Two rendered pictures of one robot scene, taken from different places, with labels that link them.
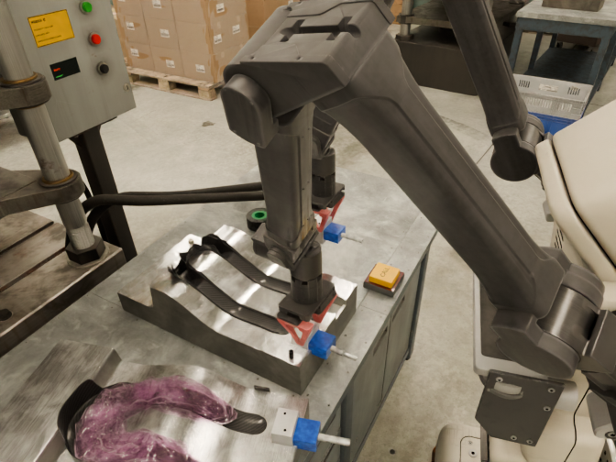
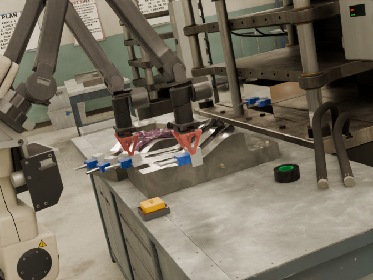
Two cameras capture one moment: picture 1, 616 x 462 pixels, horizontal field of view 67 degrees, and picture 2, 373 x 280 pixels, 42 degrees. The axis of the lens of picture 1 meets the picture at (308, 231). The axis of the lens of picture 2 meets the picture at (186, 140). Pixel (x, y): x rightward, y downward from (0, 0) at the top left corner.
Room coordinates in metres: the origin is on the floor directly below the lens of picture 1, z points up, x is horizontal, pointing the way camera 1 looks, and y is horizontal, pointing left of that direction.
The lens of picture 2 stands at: (1.89, -1.13, 1.34)
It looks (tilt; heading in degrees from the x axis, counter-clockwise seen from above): 14 degrees down; 131
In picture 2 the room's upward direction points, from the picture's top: 11 degrees counter-clockwise
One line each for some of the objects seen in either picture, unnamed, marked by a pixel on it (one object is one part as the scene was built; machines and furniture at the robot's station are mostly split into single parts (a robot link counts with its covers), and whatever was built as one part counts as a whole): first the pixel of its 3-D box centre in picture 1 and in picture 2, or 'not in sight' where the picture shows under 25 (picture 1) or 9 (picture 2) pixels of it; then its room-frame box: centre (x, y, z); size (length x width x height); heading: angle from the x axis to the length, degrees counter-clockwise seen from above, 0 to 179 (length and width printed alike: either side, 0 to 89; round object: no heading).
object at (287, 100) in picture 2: not in sight; (300, 90); (0.73, 1.14, 0.87); 0.50 x 0.27 x 0.17; 60
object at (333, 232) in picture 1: (337, 234); (179, 159); (0.92, -0.07, 0.93); 0.13 x 0.05 x 0.05; 59
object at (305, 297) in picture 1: (306, 286); (123, 121); (0.62, 0.01, 1.04); 0.10 x 0.07 x 0.07; 149
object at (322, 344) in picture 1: (326, 346); (122, 163); (0.60, -0.03, 0.89); 0.13 x 0.05 x 0.05; 60
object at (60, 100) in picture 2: not in sight; (63, 96); (-4.80, 3.71, 0.49); 0.60 x 0.42 x 0.33; 50
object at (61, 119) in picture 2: not in sight; (68, 116); (-4.80, 3.71, 0.16); 0.60 x 0.42 x 0.33; 50
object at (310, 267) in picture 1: (302, 258); (121, 104); (0.63, 0.01, 1.10); 0.07 x 0.06 x 0.07; 52
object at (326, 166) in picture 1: (320, 160); (181, 95); (0.94, -0.03, 1.12); 0.07 x 0.06 x 0.07; 64
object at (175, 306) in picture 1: (235, 290); (199, 152); (0.80, 0.17, 0.87); 0.50 x 0.26 x 0.14; 60
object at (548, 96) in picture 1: (543, 95); not in sight; (3.49, -1.84, 0.28); 0.61 x 0.41 x 0.15; 54
